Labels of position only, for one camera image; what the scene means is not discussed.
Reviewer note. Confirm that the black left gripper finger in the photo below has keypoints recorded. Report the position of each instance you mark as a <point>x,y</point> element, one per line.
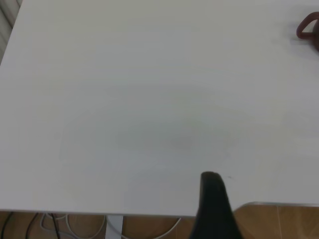
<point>214,211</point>

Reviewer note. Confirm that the red ceramic mug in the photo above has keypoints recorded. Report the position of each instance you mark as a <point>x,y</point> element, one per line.
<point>302,35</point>

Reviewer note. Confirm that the white table leg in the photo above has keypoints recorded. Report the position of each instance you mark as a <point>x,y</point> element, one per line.
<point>114,227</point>

